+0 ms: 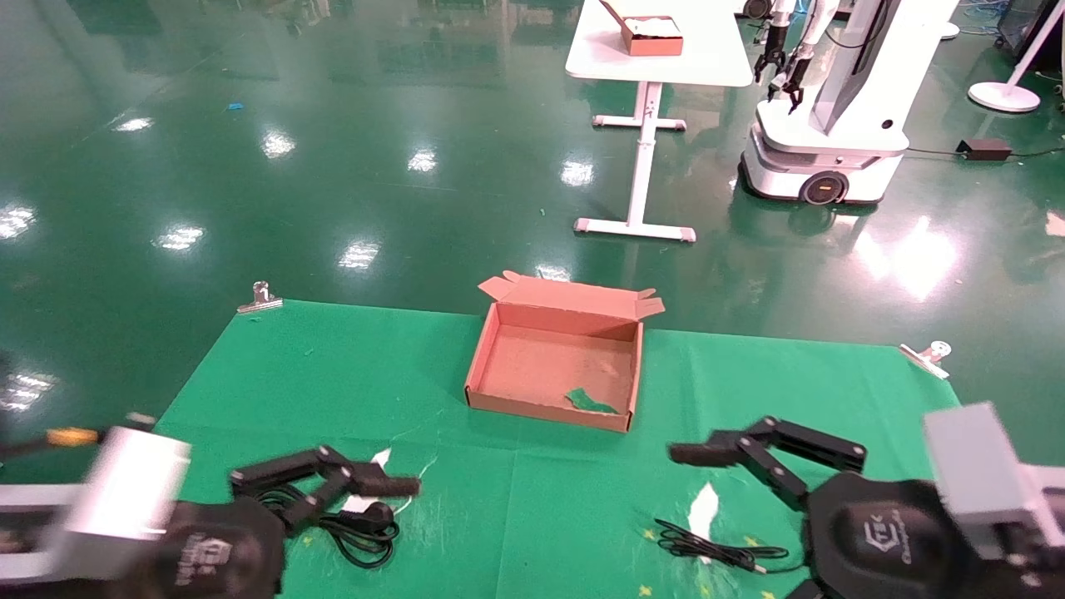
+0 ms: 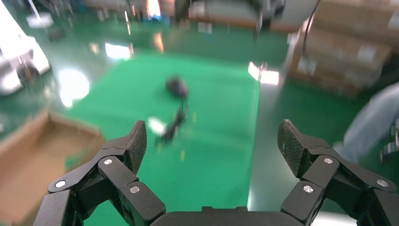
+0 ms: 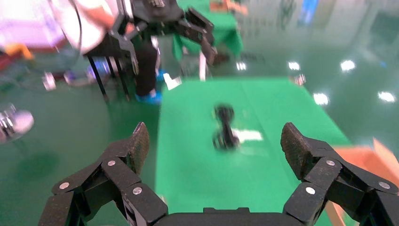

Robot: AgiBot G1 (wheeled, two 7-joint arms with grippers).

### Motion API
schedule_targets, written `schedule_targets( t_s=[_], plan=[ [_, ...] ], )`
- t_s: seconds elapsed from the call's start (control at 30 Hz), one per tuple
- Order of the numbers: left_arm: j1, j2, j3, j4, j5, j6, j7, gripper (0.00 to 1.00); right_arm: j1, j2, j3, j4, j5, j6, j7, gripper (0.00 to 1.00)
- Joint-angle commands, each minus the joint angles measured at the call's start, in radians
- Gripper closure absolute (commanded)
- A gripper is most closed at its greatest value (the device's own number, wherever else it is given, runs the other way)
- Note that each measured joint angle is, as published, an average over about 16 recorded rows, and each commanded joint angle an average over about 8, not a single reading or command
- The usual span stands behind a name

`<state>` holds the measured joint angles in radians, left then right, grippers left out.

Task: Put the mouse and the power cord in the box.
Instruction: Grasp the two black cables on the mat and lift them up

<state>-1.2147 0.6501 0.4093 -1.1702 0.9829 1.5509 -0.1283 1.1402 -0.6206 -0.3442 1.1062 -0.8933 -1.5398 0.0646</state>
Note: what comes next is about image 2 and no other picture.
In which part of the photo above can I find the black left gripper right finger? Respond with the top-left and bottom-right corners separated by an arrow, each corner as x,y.
277,119 -> 399,226

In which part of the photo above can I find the stacked brown cardboard carton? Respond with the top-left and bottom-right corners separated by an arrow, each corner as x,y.
298,28 -> 392,80
288,57 -> 376,98
312,0 -> 399,46

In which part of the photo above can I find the person in pale blue clothing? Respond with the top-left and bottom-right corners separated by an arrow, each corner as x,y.
342,83 -> 399,164

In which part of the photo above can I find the green table mat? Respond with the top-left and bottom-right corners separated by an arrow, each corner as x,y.
64,51 -> 261,226

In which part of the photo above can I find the open brown cardboard box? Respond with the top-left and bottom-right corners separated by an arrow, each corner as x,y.
0,109 -> 107,226

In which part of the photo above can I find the white floor stand with base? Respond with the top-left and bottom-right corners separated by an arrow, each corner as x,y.
25,0 -> 54,29

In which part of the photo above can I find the thin black hanging cable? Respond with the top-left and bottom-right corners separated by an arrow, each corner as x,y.
302,0 -> 322,57

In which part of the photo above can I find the white wheeled background robot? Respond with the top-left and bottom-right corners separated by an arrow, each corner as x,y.
0,0 -> 51,96

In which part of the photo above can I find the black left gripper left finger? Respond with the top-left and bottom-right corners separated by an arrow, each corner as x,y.
32,120 -> 167,226

